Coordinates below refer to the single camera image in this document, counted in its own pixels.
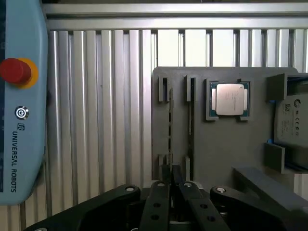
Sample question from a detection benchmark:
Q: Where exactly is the dark RAM stick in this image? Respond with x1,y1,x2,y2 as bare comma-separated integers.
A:
189,78,196,181

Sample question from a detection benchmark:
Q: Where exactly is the grey parts rack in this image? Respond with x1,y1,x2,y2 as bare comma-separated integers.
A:
152,66,308,210

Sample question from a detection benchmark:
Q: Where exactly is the silver CPU with green board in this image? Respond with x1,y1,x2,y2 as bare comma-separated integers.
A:
208,81,251,118

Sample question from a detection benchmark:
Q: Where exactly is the silver disk drive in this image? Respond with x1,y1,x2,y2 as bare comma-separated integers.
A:
274,78,308,173

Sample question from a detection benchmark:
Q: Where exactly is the light blue teach pendant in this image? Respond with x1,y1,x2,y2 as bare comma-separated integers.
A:
0,0,49,206

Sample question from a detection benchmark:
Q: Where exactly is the aluminium frame rail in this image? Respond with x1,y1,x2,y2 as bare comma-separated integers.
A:
42,0,308,30

